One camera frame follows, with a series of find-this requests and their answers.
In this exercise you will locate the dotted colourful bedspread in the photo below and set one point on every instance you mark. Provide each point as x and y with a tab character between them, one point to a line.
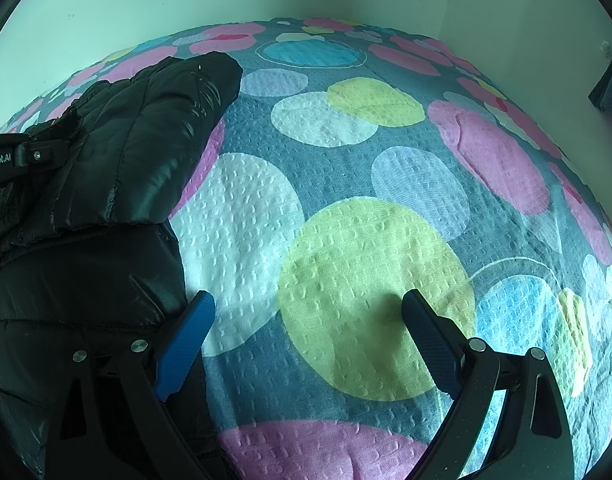
376	260

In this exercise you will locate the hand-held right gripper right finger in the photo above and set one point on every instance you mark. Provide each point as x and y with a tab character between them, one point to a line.
428	340

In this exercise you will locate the black puffer jacket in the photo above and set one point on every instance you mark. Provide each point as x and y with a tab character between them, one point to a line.
126	135

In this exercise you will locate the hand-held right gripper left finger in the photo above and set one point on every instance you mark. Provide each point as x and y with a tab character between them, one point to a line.
186	340

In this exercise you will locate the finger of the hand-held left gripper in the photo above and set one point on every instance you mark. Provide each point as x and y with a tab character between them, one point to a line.
41	154

